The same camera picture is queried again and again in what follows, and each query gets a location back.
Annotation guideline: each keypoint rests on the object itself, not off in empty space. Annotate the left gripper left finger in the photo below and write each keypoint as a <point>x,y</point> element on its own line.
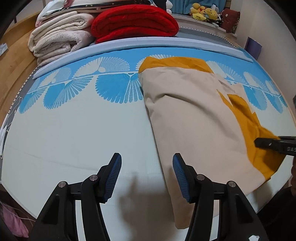
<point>110,176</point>

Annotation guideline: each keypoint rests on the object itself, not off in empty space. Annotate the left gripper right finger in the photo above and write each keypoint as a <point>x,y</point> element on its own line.
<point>186,178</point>

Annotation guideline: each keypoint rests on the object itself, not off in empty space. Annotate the beige and orange hooded jacket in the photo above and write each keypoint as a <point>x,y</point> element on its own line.
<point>197,113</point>

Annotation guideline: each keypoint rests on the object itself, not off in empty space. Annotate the person's right hand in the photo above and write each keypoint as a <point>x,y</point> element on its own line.
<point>293,180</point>

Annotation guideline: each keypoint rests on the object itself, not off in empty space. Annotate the blue patterned bed sheet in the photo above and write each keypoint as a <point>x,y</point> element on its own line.
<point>66,124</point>

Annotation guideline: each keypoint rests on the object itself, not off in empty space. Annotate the pink cloth on floor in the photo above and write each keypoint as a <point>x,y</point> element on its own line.
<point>14,222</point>

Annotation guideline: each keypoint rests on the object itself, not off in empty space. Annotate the purple paper bag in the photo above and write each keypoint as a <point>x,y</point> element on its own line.
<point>253,48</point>

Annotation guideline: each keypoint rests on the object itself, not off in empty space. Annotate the yellow bear plush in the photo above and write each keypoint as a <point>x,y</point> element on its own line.
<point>211,14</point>

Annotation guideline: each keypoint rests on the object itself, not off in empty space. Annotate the cream folded blanket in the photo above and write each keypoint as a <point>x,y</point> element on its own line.
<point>61,35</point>

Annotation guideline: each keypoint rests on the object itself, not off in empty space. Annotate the red folded blanket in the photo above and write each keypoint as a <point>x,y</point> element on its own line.
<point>135,20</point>

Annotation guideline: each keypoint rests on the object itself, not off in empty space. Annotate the yellow duck plush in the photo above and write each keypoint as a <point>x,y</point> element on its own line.
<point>197,12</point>

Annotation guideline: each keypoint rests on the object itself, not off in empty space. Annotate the white plush toy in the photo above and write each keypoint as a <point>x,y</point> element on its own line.
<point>169,6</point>

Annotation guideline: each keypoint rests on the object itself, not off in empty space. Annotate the white folded duvet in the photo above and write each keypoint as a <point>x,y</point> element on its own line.
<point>56,8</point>

